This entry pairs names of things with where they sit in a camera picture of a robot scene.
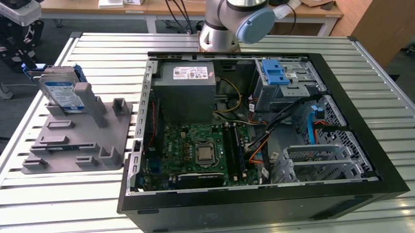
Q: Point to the hard disk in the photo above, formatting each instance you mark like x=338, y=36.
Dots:
x=62, y=93

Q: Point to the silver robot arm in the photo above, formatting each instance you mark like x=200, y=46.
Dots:
x=217, y=26

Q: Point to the grey metal disk bay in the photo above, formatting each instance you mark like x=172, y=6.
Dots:
x=312, y=163

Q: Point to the grey stand foot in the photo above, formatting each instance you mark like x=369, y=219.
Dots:
x=5, y=93

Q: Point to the wooden desk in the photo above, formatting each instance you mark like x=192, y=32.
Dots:
x=81, y=8

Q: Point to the large white box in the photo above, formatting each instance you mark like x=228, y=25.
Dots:
x=110, y=4

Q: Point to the small white box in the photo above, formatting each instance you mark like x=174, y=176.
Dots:
x=134, y=2

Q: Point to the grey parts rack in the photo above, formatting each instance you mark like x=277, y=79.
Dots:
x=81, y=136

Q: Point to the RAM stick in rack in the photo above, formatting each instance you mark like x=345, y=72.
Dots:
x=58, y=148

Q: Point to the grey power supply unit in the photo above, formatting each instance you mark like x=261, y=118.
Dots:
x=185, y=102

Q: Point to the green motherboard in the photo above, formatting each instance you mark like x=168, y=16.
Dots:
x=182, y=145

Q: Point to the silver CPU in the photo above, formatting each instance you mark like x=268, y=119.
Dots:
x=206, y=153

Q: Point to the CPU socket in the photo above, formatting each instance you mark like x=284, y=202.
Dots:
x=206, y=165

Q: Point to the black RAM slot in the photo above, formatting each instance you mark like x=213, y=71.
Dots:
x=229, y=150

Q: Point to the black graphics card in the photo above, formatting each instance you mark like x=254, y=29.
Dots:
x=201, y=180

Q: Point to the blue drive cage latch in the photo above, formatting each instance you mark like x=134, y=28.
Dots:
x=276, y=77

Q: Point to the RAM stick in motherboard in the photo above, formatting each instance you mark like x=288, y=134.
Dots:
x=241, y=155

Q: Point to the white device on desk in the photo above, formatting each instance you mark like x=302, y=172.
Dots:
x=285, y=9

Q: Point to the grey metal drive cage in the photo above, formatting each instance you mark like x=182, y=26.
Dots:
x=292, y=93

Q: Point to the brown cardboard piece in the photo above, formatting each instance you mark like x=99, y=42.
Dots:
x=316, y=3

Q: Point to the black PC case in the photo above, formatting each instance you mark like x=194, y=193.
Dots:
x=228, y=208

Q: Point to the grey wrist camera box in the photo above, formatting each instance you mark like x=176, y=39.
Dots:
x=23, y=12

